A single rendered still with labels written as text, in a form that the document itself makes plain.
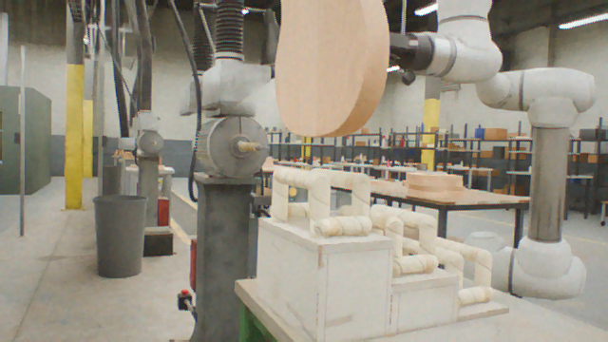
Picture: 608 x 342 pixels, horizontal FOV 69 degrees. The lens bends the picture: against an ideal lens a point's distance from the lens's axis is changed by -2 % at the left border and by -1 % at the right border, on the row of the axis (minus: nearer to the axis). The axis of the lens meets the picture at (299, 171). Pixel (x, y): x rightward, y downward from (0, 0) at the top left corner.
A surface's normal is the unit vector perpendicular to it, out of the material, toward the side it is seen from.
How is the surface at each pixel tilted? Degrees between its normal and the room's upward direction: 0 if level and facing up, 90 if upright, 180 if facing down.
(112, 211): 93
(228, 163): 97
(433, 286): 90
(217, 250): 90
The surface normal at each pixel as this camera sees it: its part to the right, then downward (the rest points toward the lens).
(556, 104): -0.47, 0.31
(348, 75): -0.90, 0.02
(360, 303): 0.44, 0.07
